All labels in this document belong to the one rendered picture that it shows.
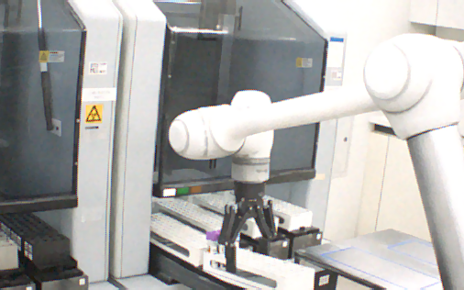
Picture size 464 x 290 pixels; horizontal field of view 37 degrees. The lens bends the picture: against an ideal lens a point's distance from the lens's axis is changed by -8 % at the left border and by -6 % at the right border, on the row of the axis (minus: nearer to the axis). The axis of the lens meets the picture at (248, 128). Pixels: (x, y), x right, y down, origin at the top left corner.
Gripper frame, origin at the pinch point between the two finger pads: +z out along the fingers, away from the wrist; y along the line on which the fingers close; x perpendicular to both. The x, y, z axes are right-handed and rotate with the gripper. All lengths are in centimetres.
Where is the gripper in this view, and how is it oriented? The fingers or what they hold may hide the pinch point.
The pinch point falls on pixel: (248, 261)
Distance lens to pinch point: 182.5
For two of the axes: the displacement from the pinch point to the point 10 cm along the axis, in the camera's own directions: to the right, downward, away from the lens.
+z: -0.3, 10.0, 0.9
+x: -6.8, -0.9, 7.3
